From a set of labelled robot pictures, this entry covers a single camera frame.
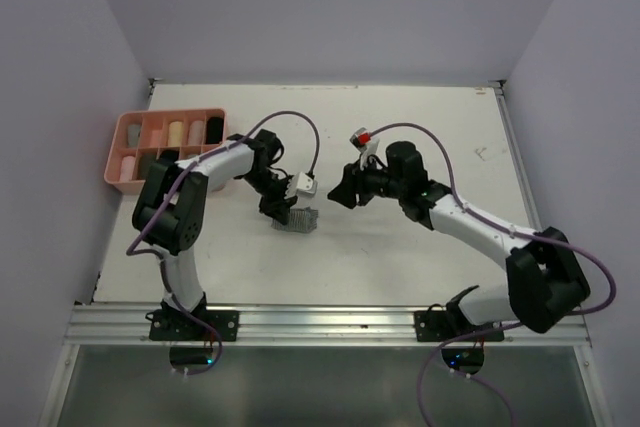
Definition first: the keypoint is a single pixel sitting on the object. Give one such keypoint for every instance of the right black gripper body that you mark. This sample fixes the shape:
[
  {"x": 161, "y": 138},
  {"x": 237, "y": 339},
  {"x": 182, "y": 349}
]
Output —
[{"x": 379, "y": 182}]

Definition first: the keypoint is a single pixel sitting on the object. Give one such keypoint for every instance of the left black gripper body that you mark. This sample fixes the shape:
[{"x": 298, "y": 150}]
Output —
[{"x": 273, "y": 194}]

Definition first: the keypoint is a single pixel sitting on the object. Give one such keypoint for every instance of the grey striped underwear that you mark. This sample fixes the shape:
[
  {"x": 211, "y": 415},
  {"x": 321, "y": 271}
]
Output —
[{"x": 300, "y": 220}]

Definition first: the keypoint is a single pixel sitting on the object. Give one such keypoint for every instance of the beige navy-trimmed underwear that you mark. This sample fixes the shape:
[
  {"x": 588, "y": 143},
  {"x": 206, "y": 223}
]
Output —
[{"x": 175, "y": 133}]

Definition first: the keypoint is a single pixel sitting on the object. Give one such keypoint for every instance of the plain grey underwear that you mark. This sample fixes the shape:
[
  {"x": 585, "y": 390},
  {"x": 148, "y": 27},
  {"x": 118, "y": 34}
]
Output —
[{"x": 133, "y": 133}]

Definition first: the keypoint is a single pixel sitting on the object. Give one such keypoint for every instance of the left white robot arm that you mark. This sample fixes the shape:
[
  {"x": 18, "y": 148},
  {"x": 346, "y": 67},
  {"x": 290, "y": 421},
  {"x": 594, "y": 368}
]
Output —
[{"x": 169, "y": 213}]

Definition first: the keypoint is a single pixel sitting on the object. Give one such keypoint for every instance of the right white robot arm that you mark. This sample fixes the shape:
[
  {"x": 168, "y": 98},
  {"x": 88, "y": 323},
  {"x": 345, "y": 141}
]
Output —
[{"x": 544, "y": 281}]

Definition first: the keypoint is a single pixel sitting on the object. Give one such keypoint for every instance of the black rolled cloth back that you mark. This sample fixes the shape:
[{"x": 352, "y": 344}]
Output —
[{"x": 214, "y": 133}]

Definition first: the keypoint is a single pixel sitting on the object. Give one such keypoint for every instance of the black rolled cloth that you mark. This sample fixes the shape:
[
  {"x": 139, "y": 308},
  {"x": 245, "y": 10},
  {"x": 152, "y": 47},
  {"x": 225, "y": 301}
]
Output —
[
  {"x": 171, "y": 155},
  {"x": 214, "y": 133}
]

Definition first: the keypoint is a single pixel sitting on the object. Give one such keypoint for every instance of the beige rolled cloth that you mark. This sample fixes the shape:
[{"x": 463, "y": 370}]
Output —
[{"x": 196, "y": 133}]

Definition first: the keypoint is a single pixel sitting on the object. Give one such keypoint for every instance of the black rolled cloth front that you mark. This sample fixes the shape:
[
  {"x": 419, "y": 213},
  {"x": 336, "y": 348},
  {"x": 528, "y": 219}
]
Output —
[{"x": 171, "y": 155}]

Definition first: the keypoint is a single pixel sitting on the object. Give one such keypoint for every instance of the olive rolled cloth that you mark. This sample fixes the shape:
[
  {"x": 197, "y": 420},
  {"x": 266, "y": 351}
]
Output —
[{"x": 145, "y": 161}]

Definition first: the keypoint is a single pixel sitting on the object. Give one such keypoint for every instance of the pink divided storage tray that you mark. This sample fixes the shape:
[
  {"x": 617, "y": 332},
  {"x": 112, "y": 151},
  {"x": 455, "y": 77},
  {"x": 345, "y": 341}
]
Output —
[{"x": 153, "y": 139}]

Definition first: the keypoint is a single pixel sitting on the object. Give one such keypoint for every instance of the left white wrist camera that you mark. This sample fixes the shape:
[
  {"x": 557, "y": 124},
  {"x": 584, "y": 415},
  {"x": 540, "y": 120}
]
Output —
[{"x": 302, "y": 184}]

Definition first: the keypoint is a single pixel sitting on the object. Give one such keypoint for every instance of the red cable connector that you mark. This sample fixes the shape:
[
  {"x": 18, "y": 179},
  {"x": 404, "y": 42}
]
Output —
[{"x": 364, "y": 138}]

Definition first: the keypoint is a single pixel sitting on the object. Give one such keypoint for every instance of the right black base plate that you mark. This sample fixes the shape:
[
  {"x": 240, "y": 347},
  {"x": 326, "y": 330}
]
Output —
[{"x": 436, "y": 324}]

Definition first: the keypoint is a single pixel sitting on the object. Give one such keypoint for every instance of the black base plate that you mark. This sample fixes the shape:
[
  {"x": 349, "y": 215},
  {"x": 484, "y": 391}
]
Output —
[
  {"x": 173, "y": 326},
  {"x": 436, "y": 324}
]

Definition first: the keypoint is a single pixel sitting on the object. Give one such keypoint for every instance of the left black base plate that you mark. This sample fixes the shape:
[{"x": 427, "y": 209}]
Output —
[{"x": 173, "y": 326}]

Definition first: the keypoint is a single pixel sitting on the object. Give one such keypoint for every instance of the aluminium mounting rail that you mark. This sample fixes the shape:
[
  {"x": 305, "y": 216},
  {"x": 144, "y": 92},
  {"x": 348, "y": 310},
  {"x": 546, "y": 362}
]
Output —
[{"x": 257, "y": 325}]

